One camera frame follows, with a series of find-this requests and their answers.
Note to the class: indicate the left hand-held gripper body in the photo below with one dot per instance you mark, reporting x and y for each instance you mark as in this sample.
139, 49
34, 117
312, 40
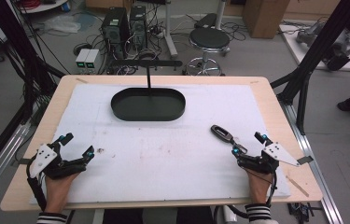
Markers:
43, 157

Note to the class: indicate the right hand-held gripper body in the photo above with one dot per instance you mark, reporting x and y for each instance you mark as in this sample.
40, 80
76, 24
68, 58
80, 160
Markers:
275, 154

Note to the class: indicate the person's right hand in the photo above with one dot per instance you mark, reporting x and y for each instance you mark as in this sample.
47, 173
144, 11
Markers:
259, 188

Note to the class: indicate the person's left hand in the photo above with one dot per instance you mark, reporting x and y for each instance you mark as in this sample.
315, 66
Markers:
57, 193

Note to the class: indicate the grey tape strip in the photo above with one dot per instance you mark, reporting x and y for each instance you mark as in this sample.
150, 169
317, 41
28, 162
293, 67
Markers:
305, 160
21, 161

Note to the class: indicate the beige tape strip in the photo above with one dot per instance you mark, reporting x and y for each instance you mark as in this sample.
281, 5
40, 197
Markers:
297, 186

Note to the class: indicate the black parts on floor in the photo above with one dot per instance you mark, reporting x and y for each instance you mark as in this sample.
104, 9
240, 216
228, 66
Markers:
301, 211

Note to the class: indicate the black oval tray with stand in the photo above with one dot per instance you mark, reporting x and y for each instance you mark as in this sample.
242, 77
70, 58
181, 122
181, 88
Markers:
147, 107

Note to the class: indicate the white table mat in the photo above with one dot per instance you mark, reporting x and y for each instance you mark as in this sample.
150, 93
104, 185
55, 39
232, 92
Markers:
163, 161

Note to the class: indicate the white power supply box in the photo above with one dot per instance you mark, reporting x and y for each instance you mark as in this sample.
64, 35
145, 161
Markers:
92, 59
81, 59

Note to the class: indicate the white floor board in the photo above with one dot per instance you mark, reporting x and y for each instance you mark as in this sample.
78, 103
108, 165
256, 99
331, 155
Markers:
297, 49

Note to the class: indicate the black round stool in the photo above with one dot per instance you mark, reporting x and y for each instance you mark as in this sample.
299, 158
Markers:
209, 40

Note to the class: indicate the clear plastic bag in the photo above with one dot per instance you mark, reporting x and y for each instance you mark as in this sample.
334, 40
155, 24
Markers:
62, 24

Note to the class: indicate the large black computer tower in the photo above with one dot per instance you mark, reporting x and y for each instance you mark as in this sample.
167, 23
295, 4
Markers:
115, 31

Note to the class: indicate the grey robot device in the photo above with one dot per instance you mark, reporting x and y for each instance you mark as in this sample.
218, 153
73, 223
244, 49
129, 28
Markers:
339, 46

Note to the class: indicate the brown cardboard box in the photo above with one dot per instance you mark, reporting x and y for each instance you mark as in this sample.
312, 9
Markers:
264, 18

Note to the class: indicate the slim black computer tower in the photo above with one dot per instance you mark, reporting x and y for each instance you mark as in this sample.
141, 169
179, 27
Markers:
137, 26

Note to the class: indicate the white round table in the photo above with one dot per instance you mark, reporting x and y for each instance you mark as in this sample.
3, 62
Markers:
43, 6

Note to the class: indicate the white desk leg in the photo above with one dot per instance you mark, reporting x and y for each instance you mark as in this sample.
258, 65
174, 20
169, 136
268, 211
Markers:
169, 34

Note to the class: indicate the aluminium rail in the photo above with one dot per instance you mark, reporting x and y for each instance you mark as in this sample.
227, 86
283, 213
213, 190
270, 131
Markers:
315, 174
1, 161

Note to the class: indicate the black metal frame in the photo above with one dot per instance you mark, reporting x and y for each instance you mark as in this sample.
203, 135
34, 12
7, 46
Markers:
315, 53
23, 49

